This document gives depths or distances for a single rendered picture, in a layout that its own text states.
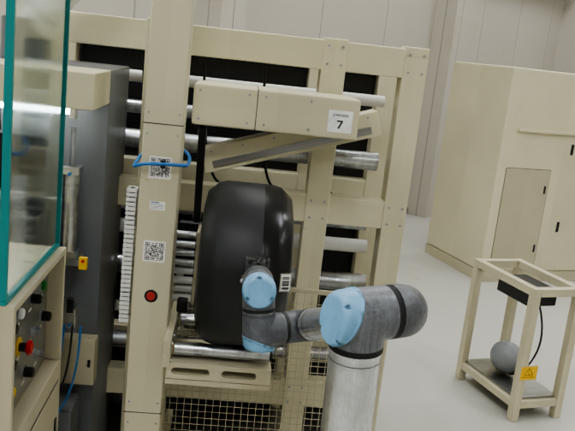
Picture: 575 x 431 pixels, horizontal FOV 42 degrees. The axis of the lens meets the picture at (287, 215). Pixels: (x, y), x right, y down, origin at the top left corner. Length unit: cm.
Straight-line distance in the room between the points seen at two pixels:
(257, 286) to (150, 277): 69
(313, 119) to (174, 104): 55
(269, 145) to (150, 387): 100
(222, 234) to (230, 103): 57
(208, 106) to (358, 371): 144
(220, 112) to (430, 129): 721
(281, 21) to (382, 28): 177
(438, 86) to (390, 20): 122
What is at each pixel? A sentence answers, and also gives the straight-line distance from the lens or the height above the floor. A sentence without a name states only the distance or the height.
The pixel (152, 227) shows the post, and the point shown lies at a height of 130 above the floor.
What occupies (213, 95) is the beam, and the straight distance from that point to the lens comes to 277.
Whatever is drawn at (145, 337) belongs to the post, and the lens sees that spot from 272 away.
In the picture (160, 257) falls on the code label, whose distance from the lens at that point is 262.
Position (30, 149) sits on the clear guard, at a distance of 203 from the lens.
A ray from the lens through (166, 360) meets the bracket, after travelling 262.
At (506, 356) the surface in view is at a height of 28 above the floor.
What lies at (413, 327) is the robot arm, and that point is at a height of 140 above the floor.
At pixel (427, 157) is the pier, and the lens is 987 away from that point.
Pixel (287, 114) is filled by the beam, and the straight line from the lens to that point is 278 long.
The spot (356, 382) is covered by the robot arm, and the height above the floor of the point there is 129.
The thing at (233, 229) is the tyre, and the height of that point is 136.
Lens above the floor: 194
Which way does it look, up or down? 12 degrees down
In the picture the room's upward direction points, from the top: 6 degrees clockwise
